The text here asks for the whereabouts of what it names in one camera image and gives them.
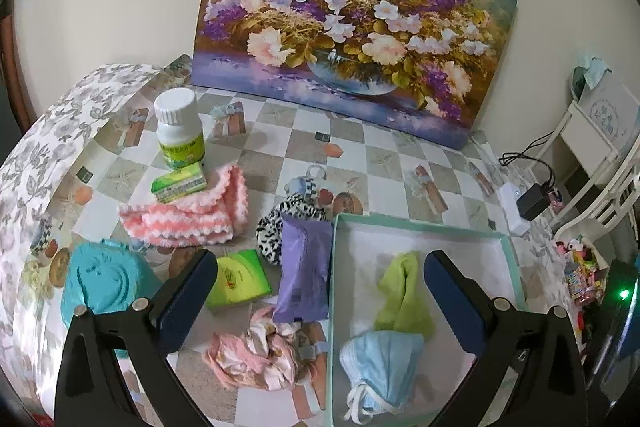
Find white power strip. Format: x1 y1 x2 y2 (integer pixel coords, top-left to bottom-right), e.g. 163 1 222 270
497 182 530 236

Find white side table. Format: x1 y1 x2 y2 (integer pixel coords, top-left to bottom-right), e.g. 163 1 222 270
529 66 640 188

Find black charger cable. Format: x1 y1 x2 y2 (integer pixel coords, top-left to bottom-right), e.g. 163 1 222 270
498 130 559 195

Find blue face mask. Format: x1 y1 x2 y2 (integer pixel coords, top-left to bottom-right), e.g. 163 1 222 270
338 331 424 426

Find purple wipes packet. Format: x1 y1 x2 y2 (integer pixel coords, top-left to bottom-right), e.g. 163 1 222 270
272 215 333 323

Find colorful toy pile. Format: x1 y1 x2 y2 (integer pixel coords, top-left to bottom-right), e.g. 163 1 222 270
553 234 610 357

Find patterned tablecloth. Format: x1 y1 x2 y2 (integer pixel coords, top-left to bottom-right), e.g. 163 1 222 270
0 53 591 427

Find pink floral fabric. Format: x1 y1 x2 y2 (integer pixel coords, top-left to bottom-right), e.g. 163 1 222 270
202 306 314 391

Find green white small box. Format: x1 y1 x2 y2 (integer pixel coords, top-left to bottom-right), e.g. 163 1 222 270
151 164 207 204

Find black white leopard scrunchie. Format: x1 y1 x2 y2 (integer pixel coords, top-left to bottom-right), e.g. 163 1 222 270
255 193 332 268

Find green tissue packet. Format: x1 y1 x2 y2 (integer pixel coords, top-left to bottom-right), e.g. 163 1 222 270
205 249 272 309

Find pink white knitted cloth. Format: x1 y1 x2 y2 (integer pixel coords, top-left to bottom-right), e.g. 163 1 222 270
118 164 250 247

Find floral canvas painting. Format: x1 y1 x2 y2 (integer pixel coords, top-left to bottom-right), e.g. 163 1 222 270
192 0 518 150

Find white wooden chair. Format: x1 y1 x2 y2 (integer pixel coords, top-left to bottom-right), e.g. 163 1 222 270
553 136 640 243

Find white teal-rim box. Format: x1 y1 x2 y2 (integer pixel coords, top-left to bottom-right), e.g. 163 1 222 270
326 213 526 426

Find green microfiber cloth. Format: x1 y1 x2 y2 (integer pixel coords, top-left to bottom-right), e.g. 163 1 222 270
374 251 435 341

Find teal embossed pouch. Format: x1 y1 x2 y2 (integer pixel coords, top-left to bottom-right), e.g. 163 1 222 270
61 242 163 329

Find white green-label pill bottle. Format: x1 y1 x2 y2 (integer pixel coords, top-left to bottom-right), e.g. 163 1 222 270
154 88 205 170

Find black power adapter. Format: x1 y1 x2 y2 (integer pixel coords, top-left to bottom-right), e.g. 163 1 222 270
516 182 553 221

